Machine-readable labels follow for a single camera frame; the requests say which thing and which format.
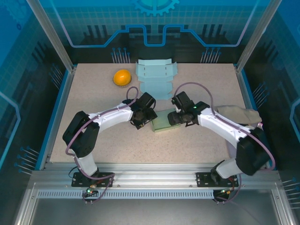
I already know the green paper box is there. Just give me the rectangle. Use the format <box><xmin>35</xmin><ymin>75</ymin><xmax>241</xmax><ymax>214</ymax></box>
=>
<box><xmin>151</xmin><ymin>108</ymin><xmax>181</xmax><ymax>134</ymax></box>

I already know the blue paper box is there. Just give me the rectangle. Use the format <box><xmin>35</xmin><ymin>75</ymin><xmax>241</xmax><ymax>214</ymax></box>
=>
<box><xmin>135</xmin><ymin>58</ymin><xmax>179</xmax><ymax>100</ymax></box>

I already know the orange dome-shaped tart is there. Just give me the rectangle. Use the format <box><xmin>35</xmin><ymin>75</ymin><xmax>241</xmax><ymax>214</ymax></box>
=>
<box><xmin>112</xmin><ymin>68</ymin><xmax>133</xmax><ymax>89</ymax></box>

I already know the beige folded cloth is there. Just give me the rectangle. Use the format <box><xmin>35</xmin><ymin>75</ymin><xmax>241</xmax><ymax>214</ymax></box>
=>
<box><xmin>214</xmin><ymin>105</ymin><xmax>262</xmax><ymax>125</ymax></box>

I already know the aluminium mounting rail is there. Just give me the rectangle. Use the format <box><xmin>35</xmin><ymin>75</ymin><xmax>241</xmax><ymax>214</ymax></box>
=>
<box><xmin>30</xmin><ymin>163</ymin><xmax>282</xmax><ymax>191</ymax></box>

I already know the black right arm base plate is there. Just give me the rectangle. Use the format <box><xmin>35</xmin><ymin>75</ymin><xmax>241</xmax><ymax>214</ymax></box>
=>
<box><xmin>195</xmin><ymin>172</ymin><xmax>239</xmax><ymax>188</ymax></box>

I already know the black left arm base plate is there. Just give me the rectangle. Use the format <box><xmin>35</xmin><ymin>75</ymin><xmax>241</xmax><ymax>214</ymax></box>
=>
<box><xmin>71</xmin><ymin>172</ymin><xmax>114</xmax><ymax>188</ymax></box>

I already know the slotted grey cable duct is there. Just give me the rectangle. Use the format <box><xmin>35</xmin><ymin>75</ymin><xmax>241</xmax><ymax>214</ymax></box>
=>
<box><xmin>37</xmin><ymin>189</ymin><xmax>215</xmax><ymax>200</ymax></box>

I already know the aluminium frame post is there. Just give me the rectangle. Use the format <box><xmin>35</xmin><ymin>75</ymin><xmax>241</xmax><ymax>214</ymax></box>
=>
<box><xmin>25</xmin><ymin>0</ymin><xmax>77</xmax><ymax>73</ymax></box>
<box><xmin>235</xmin><ymin>0</ymin><xmax>283</xmax><ymax>73</ymax></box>

